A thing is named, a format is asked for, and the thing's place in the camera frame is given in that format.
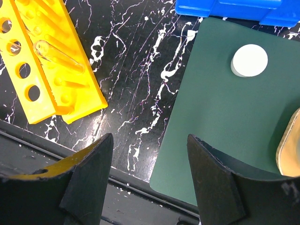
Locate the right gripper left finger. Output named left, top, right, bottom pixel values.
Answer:
left=0, top=133, right=113, bottom=225

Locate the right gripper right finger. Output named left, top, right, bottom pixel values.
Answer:
left=187, top=135, right=300, bottom=225

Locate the yellow test tube rack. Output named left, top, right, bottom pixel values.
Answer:
left=0, top=0, right=108, bottom=124

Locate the blue plastic compartment bin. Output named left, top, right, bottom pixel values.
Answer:
left=175, top=0, right=300, bottom=27

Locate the green mat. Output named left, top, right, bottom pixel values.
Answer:
left=150, top=17, right=300, bottom=205

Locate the white round cap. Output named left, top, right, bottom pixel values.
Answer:
left=231, top=44, right=269, bottom=78

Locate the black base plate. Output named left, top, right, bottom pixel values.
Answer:
left=0, top=122, right=200, bottom=225

